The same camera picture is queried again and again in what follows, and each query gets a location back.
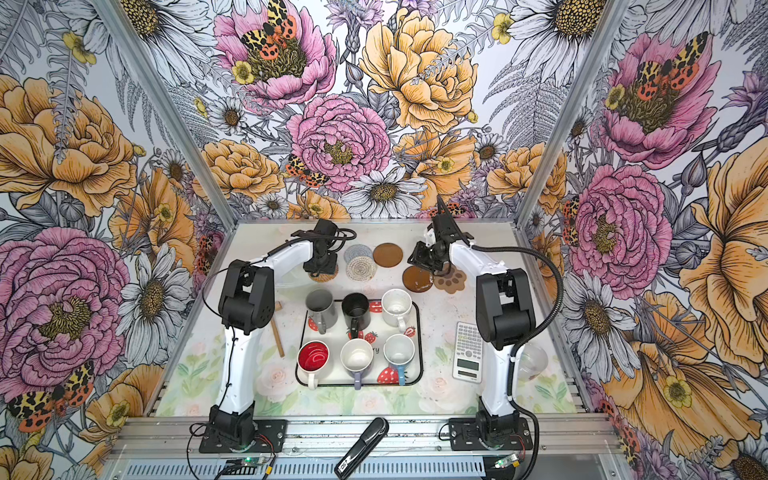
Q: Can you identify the woven rattan coaster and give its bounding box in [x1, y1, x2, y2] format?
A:
[309, 272, 338, 283]

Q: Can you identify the grey woven coaster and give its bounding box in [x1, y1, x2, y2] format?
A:
[343, 244, 373, 263]

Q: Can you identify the multicolour zigzag woven coaster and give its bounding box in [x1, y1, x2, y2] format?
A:
[346, 256, 378, 282]

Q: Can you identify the cork paw print coaster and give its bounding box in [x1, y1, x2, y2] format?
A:
[433, 266, 467, 295]

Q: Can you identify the scratched brown wooden coaster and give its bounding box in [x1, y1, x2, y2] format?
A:
[402, 266, 433, 293]

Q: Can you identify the plain brown wooden coaster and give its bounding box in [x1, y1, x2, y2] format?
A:
[373, 242, 404, 268]

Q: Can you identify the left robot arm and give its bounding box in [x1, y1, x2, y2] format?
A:
[205, 219, 357, 451]

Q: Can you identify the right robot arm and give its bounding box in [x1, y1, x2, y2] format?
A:
[408, 199, 541, 451]

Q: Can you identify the clear glass cup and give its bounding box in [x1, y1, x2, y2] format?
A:
[518, 343, 549, 381]

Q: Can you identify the grey mug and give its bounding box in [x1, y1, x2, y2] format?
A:
[305, 289, 338, 335]

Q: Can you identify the black mug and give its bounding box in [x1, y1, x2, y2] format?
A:
[341, 293, 371, 339]

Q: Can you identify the small wooden mallet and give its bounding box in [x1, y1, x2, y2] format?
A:
[270, 301, 285, 358]

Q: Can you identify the red inside white mug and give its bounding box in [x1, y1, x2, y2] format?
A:
[297, 340, 331, 390]

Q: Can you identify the white strawberry tray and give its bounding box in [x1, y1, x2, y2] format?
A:
[295, 300, 424, 390]

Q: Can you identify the white calculator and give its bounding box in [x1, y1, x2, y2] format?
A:
[452, 322, 483, 384]

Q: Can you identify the black stapler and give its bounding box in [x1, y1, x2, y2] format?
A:
[334, 417, 389, 480]

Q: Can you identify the white mug purple handle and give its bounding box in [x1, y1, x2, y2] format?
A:
[340, 338, 375, 391]

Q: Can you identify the white mug blue handle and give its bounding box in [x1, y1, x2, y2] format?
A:
[383, 334, 416, 386]

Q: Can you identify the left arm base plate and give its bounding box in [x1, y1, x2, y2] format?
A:
[197, 419, 288, 454]

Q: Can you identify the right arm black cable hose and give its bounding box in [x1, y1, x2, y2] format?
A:
[467, 243, 566, 480]

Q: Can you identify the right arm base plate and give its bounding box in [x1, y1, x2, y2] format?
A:
[448, 417, 533, 451]

